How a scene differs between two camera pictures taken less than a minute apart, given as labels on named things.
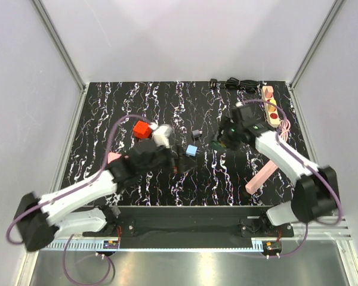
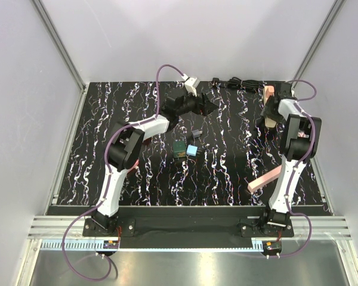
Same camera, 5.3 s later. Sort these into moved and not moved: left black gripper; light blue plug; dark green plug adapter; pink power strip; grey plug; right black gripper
Moved: left black gripper; pink power strip; right black gripper; dark green plug adapter
Not moved: grey plug; light blue plug
